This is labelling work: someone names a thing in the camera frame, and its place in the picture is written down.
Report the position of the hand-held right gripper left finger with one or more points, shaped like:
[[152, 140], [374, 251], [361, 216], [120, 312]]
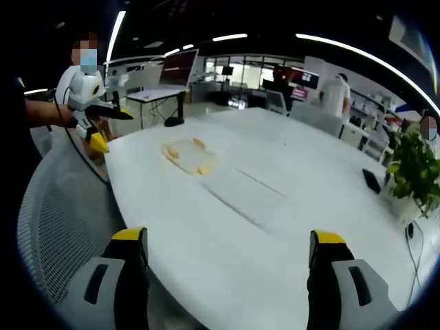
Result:
[[113, 285]]

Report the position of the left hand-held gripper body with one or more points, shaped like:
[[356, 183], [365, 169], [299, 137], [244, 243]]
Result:
[[84, 91]]

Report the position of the long ceiling light strip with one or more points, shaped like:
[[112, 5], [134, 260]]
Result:
[[115, 34], [364, 55]]

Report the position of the black desk stand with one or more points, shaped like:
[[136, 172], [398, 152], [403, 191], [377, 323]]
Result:
[[175, 120]]

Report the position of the white office chair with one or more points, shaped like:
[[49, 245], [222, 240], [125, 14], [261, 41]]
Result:
[[314, 120]]

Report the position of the grey mesh office chair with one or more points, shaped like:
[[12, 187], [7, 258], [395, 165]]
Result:
[[58, 220]]

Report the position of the wall screen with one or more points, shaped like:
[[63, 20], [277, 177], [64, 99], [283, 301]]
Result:
[[310, 78]]

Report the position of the black phone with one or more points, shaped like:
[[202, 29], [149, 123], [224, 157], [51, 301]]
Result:
[[372, 181]]

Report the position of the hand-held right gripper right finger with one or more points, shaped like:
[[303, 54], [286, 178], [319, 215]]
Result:
[[343, 288]]

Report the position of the green potted plant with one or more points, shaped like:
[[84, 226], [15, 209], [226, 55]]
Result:
[[414, 168]]

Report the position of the short ceiling light strip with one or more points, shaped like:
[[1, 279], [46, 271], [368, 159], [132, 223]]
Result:
[[229, 37]]

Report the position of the beige plastic buckle part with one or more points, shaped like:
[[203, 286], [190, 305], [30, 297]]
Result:
[[203, 169], [173, 153]]

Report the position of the open laptop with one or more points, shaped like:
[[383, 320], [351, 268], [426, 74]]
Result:
[[177, 70]]

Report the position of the white side desk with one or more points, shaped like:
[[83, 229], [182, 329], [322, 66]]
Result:
[[154, 96]]

